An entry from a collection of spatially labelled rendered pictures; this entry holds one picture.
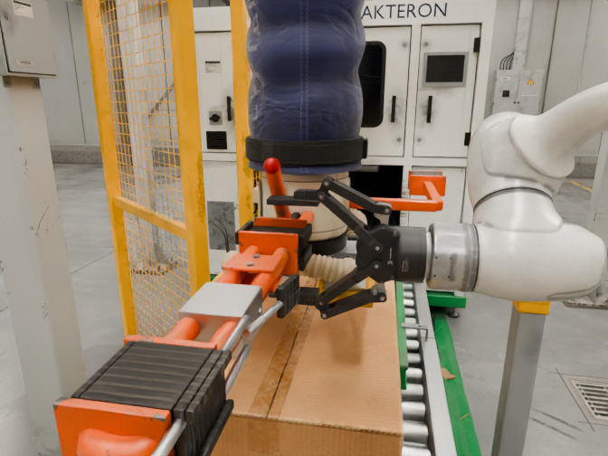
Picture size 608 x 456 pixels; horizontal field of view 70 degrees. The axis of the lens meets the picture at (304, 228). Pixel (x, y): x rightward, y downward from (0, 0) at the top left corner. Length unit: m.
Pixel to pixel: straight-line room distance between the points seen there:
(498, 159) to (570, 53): 9.24
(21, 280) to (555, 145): 1.57
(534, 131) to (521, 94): 8.70
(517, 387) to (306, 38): 0.94
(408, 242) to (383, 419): 0.28
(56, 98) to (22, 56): 10.54
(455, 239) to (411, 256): 0.06
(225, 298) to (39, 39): 1.30
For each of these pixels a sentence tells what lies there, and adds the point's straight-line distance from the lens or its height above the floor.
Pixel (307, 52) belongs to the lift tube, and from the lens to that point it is 0.74.
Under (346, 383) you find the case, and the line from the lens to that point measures 0.77.
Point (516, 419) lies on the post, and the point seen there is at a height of 0.64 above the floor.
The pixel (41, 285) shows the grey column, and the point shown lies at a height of 0.82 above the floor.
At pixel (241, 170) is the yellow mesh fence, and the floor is 1.13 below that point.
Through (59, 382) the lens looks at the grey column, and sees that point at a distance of 1.85.
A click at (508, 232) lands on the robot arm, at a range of 0.59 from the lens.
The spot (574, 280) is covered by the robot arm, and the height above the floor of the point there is 1.20.
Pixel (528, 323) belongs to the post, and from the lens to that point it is 1.17.
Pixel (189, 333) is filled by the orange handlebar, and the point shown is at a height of 1.20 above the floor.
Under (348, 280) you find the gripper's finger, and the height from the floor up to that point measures 1.16.
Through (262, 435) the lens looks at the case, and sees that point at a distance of 0.73.
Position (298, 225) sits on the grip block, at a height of 1.22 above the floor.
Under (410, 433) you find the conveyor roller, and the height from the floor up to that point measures 0.54.
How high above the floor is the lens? 1.40
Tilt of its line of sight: 16 degrees down
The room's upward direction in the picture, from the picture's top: straight up
